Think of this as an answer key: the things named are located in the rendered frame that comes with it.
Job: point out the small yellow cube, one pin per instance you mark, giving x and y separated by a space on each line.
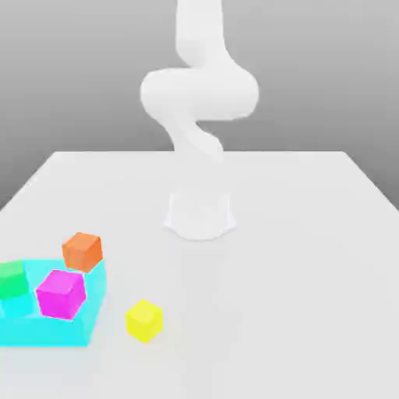
144 321

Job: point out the small green cube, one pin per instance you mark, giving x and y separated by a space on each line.
11 280

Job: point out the small magenta cube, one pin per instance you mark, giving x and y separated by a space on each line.
60 295

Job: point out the small orange cube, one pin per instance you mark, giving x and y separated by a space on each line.
81 252

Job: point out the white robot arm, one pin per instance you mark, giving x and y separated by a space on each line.
199 90

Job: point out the large cyan box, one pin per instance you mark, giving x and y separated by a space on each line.
43 332

